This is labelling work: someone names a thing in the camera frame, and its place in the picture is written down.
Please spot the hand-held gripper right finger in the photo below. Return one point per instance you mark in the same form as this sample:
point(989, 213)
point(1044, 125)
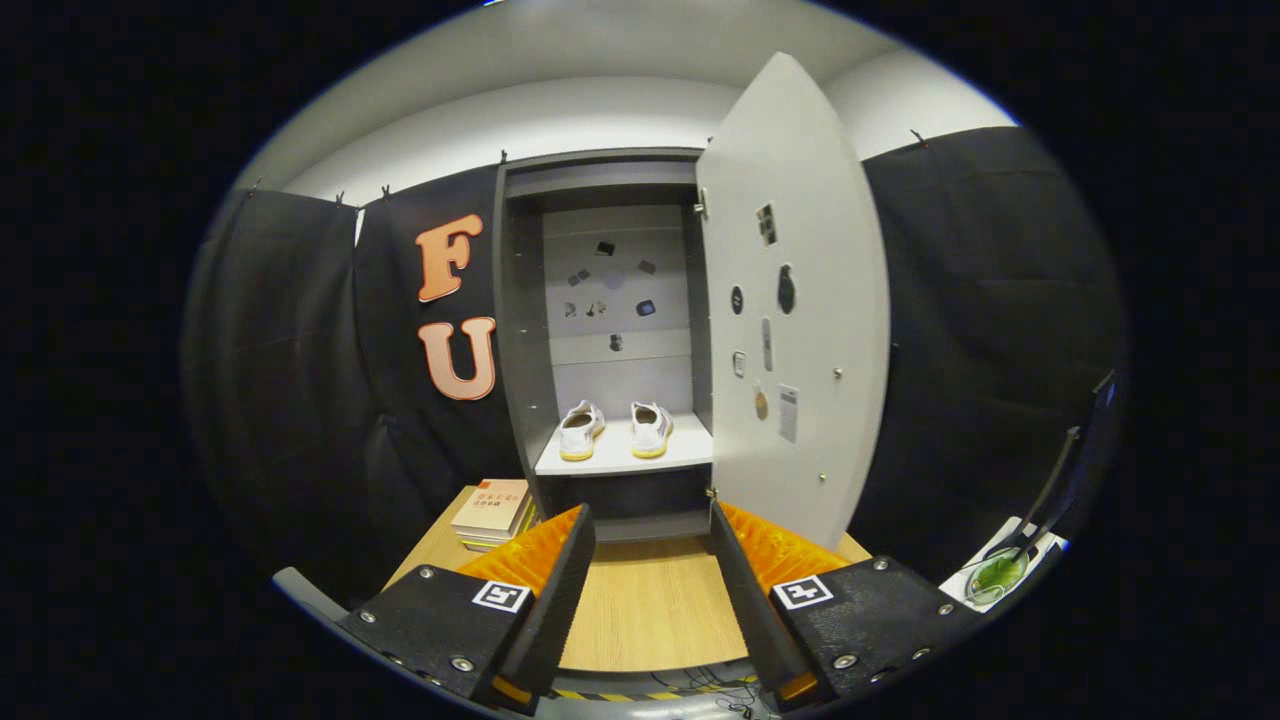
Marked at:
point(750, 610)

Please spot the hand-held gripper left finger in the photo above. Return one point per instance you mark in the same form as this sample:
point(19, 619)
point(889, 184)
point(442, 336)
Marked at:
point(555, 610)

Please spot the white canvas shoe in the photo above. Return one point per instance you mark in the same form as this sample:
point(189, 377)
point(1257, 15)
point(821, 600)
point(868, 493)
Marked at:
point(650, 430)
point(580, 432)

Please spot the dark grey shoe cabinet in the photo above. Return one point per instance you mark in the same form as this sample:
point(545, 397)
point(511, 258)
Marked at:
point(520, 350)

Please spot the yellow black hazard tape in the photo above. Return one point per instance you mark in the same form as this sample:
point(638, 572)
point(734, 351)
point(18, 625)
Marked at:
point(600, 694)

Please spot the green round dish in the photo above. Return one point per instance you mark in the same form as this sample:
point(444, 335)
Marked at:
point(997, 578)

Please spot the grey panel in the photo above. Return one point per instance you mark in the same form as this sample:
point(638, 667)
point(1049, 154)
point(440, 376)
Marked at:
point(305, 592)

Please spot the black backdrop cloth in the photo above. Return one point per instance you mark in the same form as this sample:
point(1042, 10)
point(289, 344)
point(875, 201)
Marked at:
point(1000, 300)

